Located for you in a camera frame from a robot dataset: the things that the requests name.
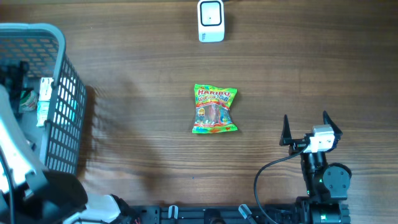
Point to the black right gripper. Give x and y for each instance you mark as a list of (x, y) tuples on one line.
[(297, 144)]

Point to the green lid jar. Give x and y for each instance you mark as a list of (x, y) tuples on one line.
[(28, 100)]

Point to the teal snack packet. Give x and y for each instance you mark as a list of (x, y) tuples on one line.
[(42, 112)]

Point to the Haribo gummy bag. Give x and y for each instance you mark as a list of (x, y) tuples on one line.
[(212, 106)]

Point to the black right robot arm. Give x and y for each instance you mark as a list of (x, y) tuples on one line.
[(327, 184)]

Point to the white barcode scanner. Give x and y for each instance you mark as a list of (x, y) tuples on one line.
[(211, 27)]

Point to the white tag on basket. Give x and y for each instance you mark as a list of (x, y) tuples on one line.
[(45, 91)]

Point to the grey plastic basket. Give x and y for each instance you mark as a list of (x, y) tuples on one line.
[(43, 46)]

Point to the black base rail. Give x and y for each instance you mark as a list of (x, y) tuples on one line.
[(274, 213)]

